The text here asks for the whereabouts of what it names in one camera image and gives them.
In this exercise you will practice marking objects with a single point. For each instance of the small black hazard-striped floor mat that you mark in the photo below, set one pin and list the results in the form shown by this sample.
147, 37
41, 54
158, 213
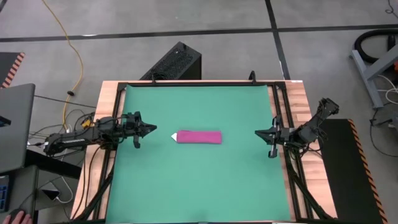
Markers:
7, 65

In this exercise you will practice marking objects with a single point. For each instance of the black aluminium table frame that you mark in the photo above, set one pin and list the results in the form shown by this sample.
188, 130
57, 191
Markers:
199, 83

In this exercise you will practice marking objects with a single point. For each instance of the pink towel with white label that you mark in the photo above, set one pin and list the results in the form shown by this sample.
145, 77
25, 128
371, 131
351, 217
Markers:
199, 137

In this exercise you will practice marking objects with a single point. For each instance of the person's hand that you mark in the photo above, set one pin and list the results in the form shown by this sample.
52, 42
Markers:
15, 218

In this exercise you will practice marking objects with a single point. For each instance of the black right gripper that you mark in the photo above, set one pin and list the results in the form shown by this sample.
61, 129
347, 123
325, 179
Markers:
280, 135

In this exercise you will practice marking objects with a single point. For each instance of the green table mat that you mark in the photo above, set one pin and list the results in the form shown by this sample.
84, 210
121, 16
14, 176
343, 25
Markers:
202, 186

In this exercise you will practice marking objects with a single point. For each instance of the dark blue gadget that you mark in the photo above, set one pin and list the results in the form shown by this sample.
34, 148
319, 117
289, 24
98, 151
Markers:
4, 120

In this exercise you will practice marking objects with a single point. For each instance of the keyboard with blue keys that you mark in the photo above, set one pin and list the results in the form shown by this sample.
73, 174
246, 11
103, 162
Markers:
3, 196

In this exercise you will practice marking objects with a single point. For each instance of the grey metal stand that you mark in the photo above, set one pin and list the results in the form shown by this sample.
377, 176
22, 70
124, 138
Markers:
365, 73

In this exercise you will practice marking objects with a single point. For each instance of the black table clamp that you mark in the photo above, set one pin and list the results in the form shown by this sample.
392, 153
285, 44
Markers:
252, 77

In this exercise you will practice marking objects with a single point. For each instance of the black computer mouse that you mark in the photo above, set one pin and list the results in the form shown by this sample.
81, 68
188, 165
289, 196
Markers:
18, 211

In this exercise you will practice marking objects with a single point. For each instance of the black smartphone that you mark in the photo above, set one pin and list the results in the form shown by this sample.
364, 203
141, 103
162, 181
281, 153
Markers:
51, 194

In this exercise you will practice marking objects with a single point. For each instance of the black computer tower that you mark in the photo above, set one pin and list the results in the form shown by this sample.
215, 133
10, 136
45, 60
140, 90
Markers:
177, 62

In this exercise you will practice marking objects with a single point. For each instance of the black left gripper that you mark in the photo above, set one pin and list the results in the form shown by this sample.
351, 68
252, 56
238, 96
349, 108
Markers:
133, 129

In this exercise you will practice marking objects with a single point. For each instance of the large black hazard-striped floor mat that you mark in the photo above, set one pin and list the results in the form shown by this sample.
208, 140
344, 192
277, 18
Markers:
342, 174

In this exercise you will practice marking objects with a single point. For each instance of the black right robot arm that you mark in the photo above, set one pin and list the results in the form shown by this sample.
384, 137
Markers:
311, 127

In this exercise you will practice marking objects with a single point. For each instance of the grey laptop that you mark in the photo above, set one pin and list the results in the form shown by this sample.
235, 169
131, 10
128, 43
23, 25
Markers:
15, 130

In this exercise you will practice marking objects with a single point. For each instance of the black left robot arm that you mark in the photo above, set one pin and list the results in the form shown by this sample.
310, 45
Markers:
77, 138

